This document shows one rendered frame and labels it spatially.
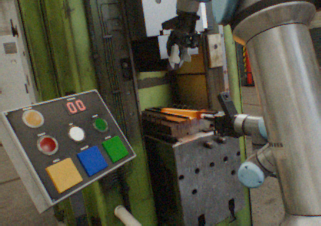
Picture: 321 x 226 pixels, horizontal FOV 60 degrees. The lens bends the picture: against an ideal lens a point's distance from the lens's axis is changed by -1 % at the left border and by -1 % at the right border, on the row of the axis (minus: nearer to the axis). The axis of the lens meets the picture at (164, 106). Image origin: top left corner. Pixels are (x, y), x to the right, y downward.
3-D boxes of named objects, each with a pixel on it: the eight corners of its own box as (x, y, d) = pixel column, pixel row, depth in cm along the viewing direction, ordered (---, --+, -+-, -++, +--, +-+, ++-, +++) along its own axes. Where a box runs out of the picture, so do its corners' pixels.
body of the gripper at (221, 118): (212, 135, 111) (233, 140, 101) (209, 114, 110) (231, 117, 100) (226, 130, 115) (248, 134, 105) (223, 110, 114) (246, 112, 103)
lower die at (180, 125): (207, 129, 132) (205, 111, 130) (172, 140, 122) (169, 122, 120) (161, 118, 168) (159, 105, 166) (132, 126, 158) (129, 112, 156)
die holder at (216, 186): (246, 207, 142) (238, 123, 134) (186, 240, 123) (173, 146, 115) (183, 175, 190) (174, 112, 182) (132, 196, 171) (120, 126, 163)
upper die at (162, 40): (198, 53, 126) (195, 31, 124) (160, 59, 116) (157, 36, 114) (152, 59, 161) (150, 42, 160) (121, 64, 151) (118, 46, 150)
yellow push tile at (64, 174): (83, 180, 77) (70, 156, 78) (61, 192, 71) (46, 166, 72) (80, 182, 78) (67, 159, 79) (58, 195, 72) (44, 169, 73)
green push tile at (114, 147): (129, 154, 93) (118, 135, 94) (114, 162, 87) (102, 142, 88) (126, 156, 94) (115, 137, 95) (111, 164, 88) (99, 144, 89)
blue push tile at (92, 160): (108, 166, 85) (96, 145, 86) (90, 176, 79) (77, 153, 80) (105, 168, 86) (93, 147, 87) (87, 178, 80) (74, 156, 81)
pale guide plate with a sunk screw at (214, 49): (223, 65, 150) (221, 33, 147) (211, 67, 146) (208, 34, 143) (221, 65, 152) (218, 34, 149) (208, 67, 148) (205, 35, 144)
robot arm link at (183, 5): (173, -6, 90) (192, -7, 94) (170, 8, 92) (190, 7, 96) (185, 0, 84) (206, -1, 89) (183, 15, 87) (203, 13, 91)
